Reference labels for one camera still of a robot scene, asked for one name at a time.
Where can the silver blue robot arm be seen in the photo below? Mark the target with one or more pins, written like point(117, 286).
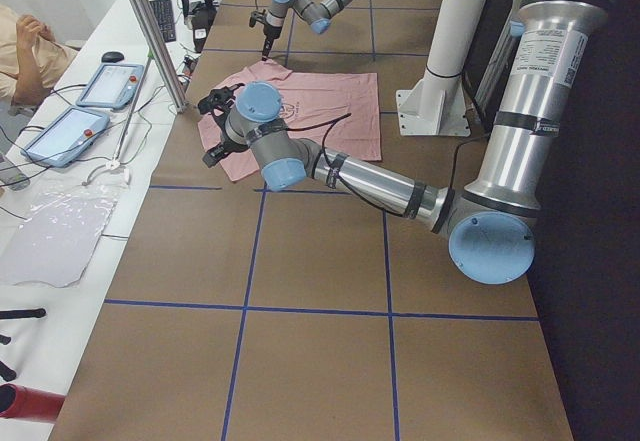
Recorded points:
point(317, 16)
point(487, 224)

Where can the black computer mouse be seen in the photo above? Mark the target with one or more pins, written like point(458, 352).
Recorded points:
point(112, 57)

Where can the red cylinder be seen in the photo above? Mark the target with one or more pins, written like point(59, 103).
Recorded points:
point(29, 404)

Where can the far teach pendant tablet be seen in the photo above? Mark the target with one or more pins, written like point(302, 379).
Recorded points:
point(112, 86)

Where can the clear plastic bag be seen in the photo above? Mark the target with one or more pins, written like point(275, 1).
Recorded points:
point(55, 243)

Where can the near teach pendant tablet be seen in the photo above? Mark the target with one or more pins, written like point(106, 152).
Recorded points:
point(67, 137)

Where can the teach pendant tablet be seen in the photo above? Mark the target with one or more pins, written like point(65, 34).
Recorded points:
point(112, 86)
point(67, 137)

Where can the seated person beige shirt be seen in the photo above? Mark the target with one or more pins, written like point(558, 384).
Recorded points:
point(32, 60)

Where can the white pedestal column with base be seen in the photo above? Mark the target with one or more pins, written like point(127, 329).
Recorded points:
point(435, 106)

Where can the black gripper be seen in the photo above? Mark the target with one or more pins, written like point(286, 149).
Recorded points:
point(270, 37)
point(218, 147)

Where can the black keyboard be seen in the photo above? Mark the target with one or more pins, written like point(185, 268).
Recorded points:
point(164, 15)

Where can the aluminium frame post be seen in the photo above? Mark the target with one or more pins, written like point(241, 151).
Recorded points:
point(160, 54)

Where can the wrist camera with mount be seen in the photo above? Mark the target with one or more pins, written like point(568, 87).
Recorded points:
point(257, 17)
point(219, 100)

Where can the pink Snoopy t-shirt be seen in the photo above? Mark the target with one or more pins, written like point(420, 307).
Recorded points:
point(342, 109)

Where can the black box with white label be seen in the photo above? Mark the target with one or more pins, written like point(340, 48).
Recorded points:
point(201, 23)

